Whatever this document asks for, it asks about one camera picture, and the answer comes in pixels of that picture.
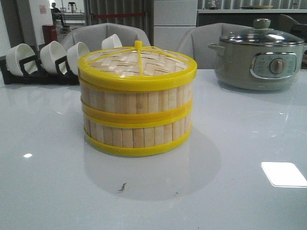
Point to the bamboo steamer drawer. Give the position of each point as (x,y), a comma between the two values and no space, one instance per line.
(159,107)
(140,141)

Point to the woven bamboo steamer lid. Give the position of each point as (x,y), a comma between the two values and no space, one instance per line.
(136,68)

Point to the right grey chair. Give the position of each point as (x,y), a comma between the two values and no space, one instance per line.
(195,42)

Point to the grey chair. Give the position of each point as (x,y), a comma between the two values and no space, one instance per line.
(93,35)
(195,42)

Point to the white bowl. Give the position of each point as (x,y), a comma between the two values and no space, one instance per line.
(74,53)
(14,55)
(112,41)
(49,54)

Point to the white cabinet background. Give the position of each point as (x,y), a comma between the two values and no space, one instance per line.
(172,19)

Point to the left grey chair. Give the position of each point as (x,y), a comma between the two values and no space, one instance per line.
(93,35)

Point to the green electric cooking pot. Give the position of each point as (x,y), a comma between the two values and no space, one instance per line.
(254,67)

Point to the black bowl rack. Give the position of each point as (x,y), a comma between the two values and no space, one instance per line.
(64,75)

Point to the red fire extinguisher box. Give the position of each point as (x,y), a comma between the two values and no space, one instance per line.
(49,33)

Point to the glass pot lid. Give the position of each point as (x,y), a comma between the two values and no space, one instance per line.
(261,34)

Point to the person in background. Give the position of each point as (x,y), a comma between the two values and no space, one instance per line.
(56,14)

